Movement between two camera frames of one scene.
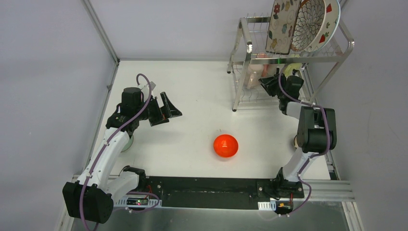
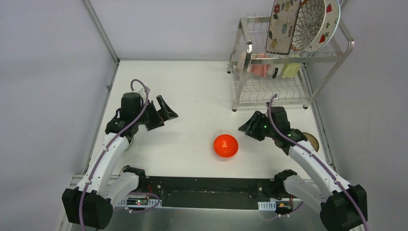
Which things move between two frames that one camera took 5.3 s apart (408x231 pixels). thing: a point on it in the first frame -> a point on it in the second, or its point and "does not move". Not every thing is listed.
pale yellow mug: [289, 67] does not move
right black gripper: [269, 84] -> [250, 127]
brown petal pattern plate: [309, 23] does not move
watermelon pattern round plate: [333, 12] does not move
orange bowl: [225, 146] does not move
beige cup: [255, 72] -> [241, 61]
